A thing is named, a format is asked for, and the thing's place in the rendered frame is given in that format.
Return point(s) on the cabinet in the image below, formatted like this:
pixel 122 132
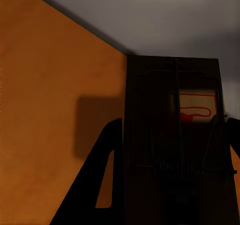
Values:
pixel 59 86

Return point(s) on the mousetrap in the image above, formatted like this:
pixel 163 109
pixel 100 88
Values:
pixel 177 162

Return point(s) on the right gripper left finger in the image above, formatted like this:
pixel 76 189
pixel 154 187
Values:
pixel 78 206

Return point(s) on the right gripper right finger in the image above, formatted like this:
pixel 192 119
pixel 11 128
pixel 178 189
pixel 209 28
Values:
pixel 233 126

